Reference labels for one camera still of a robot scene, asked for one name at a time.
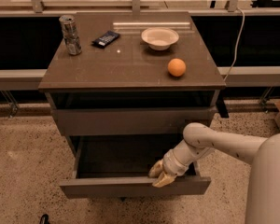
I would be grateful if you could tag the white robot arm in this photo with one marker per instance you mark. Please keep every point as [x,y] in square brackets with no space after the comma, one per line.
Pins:
[263,154]

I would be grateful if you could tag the orange fruit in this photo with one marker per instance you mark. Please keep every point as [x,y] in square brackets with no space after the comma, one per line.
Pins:
[176,67]

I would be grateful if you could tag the grey drawer cabinet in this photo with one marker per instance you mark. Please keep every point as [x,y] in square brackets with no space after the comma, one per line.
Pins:
[128,74]

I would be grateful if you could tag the grey top drawer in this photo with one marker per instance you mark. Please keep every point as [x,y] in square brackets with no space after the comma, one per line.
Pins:
[78,122]

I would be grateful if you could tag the silver drink can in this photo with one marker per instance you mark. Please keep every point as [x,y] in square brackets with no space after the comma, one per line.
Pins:
[70,34]

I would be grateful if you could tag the small black floor object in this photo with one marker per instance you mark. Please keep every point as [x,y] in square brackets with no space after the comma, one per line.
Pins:
[44,219]

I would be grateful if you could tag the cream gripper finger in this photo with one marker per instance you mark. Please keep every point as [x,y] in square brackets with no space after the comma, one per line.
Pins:
[163,180]
[156,170]

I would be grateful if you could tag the grey drawer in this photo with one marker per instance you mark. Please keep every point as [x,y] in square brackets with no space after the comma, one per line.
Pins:
[118,165]
[78,122]

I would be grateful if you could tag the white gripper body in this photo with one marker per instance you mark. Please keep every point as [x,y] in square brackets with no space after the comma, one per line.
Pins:
[172,164]

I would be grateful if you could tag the white bowl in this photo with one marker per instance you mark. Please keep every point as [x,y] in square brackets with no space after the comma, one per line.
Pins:
[159,38]

